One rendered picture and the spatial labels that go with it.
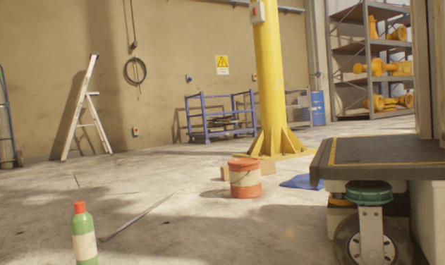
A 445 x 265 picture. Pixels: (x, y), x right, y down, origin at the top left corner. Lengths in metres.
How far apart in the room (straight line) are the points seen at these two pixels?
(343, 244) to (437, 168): 0.29
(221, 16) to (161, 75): 2.06
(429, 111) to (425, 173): 0.47
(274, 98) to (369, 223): 2.30
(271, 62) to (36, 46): 4.14
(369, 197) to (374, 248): 0.13
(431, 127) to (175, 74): 5.47
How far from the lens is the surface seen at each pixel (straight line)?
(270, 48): 3.04
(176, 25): 6.50
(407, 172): 0.70
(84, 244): 1.02
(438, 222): 0.74
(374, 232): 0.81
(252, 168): 1.57
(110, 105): 5.76
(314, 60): 8.60
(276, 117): 2.97
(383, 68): 9.27
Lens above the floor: 0.46
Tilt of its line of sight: 4 degrees down
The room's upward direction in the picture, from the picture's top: 6 degrees counter-clockwise
